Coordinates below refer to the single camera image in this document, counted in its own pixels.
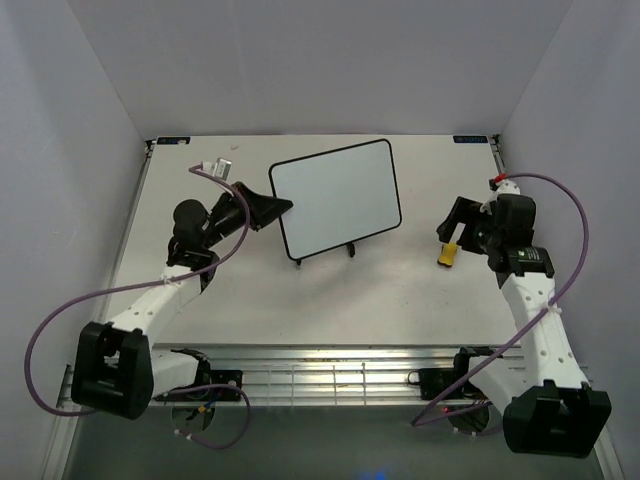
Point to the black wire whiteboard stand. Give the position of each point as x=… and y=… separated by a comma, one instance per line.
x=325, y=252

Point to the small black-framed whiteboard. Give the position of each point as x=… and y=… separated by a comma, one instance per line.
x=339, y=197

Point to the yellow bone-shaped eraser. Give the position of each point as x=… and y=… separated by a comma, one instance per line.
x=447, y=255

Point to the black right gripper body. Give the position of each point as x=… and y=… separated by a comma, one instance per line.
x=479, y=233

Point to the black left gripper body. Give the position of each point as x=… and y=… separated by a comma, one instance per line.
x=226, y=220

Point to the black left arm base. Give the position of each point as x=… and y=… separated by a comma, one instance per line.
x=226, y=377

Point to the blue label top left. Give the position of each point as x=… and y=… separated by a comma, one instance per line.
x=173, y=140

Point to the blue label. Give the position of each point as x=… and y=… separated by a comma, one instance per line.
x=173, y=140
x=470, y=139

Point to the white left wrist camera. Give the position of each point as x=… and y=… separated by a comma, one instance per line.
x=220, y=168

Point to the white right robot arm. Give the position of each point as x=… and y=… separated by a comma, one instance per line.
x=553, y=410

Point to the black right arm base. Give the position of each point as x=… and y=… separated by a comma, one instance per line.
x=432, y=381

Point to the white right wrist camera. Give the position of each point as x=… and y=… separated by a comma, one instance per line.
x=499, y=185

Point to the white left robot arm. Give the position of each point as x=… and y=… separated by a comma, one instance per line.
x=117, y=369

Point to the blue label top right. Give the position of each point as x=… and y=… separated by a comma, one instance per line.
x=470, y=139

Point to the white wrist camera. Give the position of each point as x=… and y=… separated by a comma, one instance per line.
x=499, y=185
x=220, y=168

